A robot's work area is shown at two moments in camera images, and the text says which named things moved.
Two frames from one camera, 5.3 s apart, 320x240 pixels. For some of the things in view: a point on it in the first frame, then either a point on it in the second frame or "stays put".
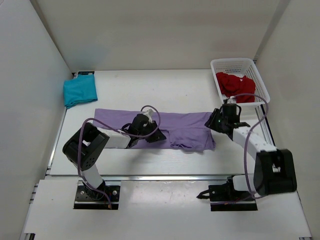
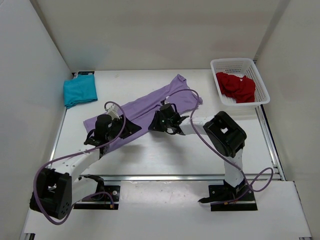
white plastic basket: (244, 67) stays put
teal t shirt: (82, 89) stays put
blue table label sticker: (85, 72) stays put
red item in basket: (231, 85) stays put
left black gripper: (157, 136) → (130, 128)
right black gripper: (212, 123) → (155, 125)
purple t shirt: (183, 130) → (141, 111)
